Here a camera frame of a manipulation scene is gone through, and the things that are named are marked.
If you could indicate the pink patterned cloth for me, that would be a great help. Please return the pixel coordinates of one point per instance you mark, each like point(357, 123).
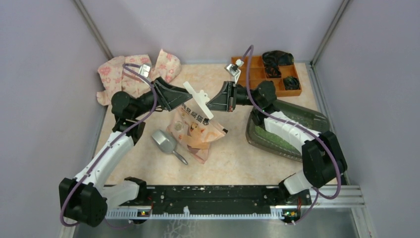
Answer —
point(114, 78)

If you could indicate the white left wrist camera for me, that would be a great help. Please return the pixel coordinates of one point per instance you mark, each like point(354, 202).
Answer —
point(145, 70)

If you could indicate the grey metal scoop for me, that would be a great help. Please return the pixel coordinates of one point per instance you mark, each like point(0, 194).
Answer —
point(167, 144)

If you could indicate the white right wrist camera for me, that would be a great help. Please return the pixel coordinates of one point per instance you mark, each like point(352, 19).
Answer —
point(234, 70)

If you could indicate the piano-key bag clip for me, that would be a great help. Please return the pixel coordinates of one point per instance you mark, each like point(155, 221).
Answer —
point(201, 98)

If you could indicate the small dark cloth ball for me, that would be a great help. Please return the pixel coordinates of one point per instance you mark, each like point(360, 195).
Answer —
point(291, 83)

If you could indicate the orange compartment tray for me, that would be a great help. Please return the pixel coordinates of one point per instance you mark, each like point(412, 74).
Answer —
point(258, 75)

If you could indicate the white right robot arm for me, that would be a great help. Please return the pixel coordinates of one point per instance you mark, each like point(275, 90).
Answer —
point(322, 158)

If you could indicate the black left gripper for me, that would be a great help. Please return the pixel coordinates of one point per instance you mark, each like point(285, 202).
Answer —
point(170, 96)

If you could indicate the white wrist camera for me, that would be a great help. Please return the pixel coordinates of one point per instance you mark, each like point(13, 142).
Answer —
point(234, 70)
point(145, 70)

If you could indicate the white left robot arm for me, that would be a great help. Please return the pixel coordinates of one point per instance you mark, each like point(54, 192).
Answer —
point(84, 198)

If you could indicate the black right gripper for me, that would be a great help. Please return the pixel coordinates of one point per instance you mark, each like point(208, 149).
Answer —
point(226, 99)

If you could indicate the orange cat litter bag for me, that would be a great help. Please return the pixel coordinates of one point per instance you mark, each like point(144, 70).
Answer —
point(194, 131)

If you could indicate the dark green litter box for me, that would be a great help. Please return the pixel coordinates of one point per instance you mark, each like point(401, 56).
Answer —
point(284, 138)

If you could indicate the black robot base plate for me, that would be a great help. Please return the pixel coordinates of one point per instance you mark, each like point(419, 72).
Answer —
point(213, 202)

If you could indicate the dark cloth on tray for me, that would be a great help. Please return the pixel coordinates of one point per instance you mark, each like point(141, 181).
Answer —
point(272, 60)

